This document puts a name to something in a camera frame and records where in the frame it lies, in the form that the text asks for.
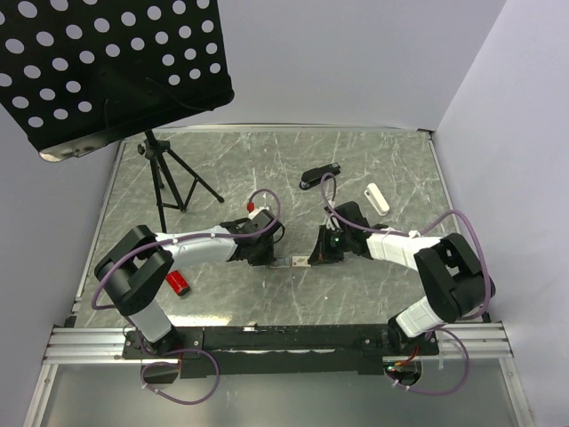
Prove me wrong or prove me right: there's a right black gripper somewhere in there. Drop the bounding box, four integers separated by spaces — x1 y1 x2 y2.
309 224 352 264

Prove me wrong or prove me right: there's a staple tray with staples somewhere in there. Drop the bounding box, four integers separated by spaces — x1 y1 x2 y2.
269 257 293 269

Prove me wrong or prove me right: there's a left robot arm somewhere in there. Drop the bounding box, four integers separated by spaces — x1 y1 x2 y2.
94 208 285 358

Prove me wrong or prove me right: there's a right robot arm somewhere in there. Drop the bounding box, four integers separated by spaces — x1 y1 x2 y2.
308 201 495 354

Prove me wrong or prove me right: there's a black stapler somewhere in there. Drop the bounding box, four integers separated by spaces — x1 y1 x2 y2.
299 163 341 190

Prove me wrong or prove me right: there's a red cylindrical object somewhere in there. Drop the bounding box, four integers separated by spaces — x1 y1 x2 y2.
166 270 190 297

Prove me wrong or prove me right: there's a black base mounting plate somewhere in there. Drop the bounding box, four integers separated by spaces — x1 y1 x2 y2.
122 324 439 379

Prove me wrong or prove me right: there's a black tripod stand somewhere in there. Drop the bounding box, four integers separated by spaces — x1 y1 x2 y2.
137 130 225 233

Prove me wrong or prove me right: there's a black perforated music stand desk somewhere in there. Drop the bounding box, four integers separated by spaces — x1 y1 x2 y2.
1 1 235 163

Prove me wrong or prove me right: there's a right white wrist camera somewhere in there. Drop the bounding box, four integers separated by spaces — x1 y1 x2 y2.
325 214 341 231

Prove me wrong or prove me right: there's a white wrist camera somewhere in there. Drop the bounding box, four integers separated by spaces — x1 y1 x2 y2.
325 214 341 231
246 202 274 223

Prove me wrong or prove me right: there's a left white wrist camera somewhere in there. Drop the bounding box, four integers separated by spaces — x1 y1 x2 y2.
246 202 274 223

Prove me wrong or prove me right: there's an aluminium extrusion rail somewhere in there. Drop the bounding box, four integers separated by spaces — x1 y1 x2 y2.
42 323 514 365

